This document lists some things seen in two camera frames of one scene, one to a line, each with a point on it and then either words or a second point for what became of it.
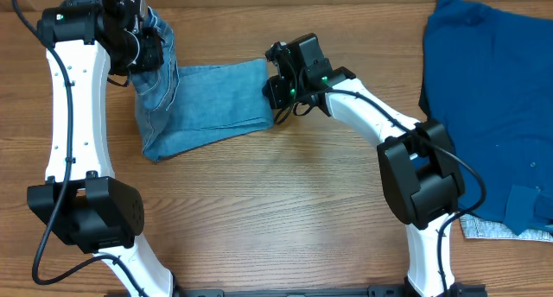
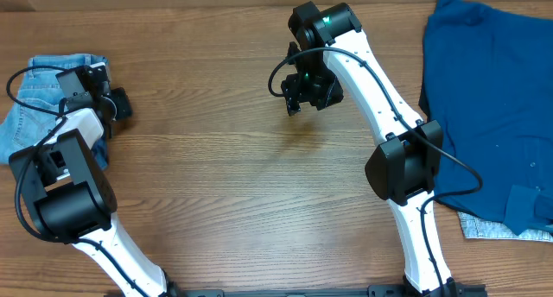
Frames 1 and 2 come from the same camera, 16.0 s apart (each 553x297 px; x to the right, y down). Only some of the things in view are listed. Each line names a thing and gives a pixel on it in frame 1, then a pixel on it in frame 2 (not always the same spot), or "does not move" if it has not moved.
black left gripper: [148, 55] to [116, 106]
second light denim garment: [475, 227] does not move
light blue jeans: [181, 107] to [39, 100]
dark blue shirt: [488, 76] does not move
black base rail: [372, 291] does not move
